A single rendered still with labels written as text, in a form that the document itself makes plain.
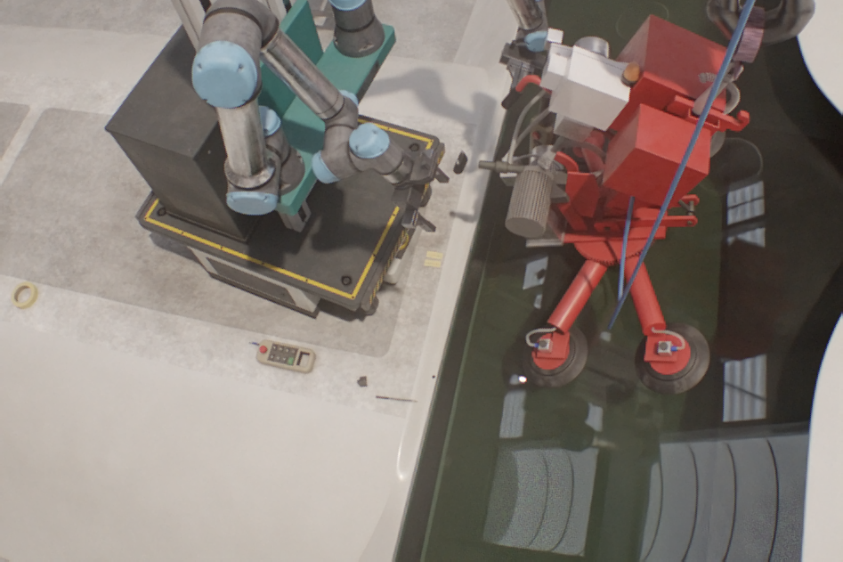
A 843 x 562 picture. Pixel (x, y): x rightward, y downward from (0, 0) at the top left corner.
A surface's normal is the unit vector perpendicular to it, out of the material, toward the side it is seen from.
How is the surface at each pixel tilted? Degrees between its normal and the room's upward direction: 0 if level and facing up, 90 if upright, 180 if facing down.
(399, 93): 10
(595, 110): 90
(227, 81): 83
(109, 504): 49
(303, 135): 0
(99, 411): 18
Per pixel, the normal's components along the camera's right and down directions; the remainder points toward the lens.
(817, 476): -0.43, -0.49
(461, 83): 0.00, -0.76
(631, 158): -0.25, 0.85
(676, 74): 0.25, -0.40
